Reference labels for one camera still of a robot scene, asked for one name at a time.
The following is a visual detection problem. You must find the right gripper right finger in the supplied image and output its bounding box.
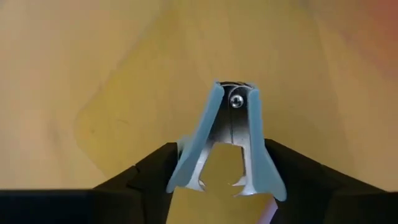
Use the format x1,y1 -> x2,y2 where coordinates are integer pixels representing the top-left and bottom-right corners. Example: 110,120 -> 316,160
264,138 -> 398,224

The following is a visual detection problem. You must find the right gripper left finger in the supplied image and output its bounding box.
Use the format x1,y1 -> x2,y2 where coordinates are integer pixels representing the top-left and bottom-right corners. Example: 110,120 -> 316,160
0,142 -> 180,224

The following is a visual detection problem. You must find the blue-grey staple remover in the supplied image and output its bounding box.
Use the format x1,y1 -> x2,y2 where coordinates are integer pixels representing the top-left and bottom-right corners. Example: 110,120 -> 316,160
165,80 -> 288,203

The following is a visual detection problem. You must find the yellow plastic tray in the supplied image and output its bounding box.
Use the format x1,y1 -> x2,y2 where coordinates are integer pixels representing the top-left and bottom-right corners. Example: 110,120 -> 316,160
73,0 -> 398,224

